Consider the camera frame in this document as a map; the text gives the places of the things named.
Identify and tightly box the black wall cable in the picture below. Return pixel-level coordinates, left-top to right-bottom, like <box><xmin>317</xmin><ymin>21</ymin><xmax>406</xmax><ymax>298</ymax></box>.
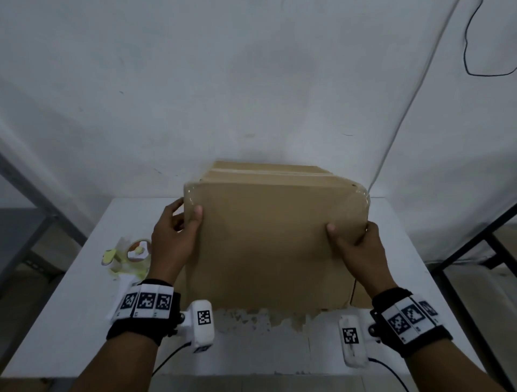
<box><xmin>463</xmin><ymin>0</ymin><xmax>517</xmax><ymax>78</ymax></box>

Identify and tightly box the clear tape roll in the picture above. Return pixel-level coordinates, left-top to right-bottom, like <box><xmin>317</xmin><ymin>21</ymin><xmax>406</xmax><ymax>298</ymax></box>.
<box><xmin>126</xmin><ymin>238</ymin><xmax>153</xmax><ymax>264</ymax></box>

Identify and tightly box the person's right forearm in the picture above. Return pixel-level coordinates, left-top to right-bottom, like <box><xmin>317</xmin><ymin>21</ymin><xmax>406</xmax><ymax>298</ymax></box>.
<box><xmin>403</xmin><ymin>338</ymin><xmax>506</xmax><ymax>392</ymax></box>

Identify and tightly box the black metal shelf rack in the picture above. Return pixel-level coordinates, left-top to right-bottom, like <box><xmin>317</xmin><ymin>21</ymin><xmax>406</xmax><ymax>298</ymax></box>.
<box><xmin>429</xmin><ymin>203</ymin><xmax>517</xmax><ymax>392</ymax></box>

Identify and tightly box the brown cardboard box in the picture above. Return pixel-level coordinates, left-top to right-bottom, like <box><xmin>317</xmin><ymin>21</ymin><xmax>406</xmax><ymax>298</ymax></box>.
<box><xmin>176</xmin><ymin>160</ymin><xmax>373</xmax><ymax>312</ymax></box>

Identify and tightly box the grey metal shelf rack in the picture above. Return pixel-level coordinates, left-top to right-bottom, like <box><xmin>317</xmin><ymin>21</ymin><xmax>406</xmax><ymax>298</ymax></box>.
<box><xmin>0</xmin><ymin>152</ymin><xmax>88</xmax><ymax>291</ymax></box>

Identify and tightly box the person's left forearm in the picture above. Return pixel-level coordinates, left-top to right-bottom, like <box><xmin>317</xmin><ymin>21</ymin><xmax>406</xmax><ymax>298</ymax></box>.
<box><xmin>71</xmin><ymin>335</ymin><xmax>162</xmax><ymax>392</ymax></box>

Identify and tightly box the person's left hand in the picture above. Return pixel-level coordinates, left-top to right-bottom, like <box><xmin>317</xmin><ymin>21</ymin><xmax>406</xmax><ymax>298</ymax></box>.
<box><xmin>146</xmin><ymin>198</ymin><xmax>204</xmax><ymax>285</ymax></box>

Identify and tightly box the beige shelf board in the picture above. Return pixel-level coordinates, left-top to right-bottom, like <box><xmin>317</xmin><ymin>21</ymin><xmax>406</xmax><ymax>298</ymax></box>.
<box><xmin>495</xmin><ymin>225</ymin><xmax>517</xmax><ymax>261</ymax></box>
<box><xmin>446</xmin><ymin>264</ymin><xmax>517</xmax><ymax>376</ymax></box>

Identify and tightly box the black camera cable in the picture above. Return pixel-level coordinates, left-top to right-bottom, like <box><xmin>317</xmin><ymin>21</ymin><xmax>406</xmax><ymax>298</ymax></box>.
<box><xmin>367</xmin><ymin>357</ymin><xmax>411</xmax><ymax>392</ymax></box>
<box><xmin>151</xmin><ymin>341</ymin><xmax>193</xmax><ymax>376</ymax></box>

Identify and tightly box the person's right hand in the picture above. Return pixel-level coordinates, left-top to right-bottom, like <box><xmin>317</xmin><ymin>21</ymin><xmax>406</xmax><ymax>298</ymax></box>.
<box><xmin>326</xmin><ymin>221</ymin><xmax>399</xmax><ymax>299</ymax></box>

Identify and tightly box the black marker wristband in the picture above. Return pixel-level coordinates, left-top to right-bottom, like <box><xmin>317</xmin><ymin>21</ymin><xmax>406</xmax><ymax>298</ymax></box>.
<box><xmin>106</xmin><ymin>278</ymin><xmax>181</xmax><ymax>346</ymax></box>
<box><xmin>369</xmin><ymin>287</ymin><xmax>455</xmax><ymax>359</ymax></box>

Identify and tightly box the yellow white tape dispenser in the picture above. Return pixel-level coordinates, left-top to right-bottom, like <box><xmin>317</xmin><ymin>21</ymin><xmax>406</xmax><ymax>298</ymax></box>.
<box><xmin>101</xmin><ymin>237</ymin><xmax>153</xmax><ymax>320</ymax></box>

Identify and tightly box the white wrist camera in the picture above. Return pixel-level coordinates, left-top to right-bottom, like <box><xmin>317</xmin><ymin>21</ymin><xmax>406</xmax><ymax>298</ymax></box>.
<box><xmin>177</xmin><ymin>299</ymin><xmax>215</xmax><ymax>354</ymax></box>
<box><xmin>338</xmin><ymin>314</ymin><xmax>371</xmax><ymax>369</ymax></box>

